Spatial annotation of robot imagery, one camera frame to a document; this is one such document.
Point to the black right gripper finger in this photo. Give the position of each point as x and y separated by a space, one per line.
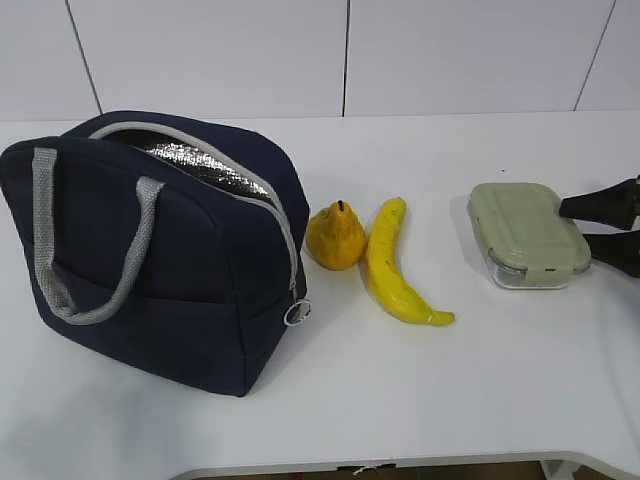
620 250
616 206

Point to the green lid glass container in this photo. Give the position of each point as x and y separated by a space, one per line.
523 239

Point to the yellow banana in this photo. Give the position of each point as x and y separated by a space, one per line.
385 280

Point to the yellow pear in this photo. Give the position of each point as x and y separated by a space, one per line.
335 237

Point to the navy insulated lunch bag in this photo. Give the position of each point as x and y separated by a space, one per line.
167 243

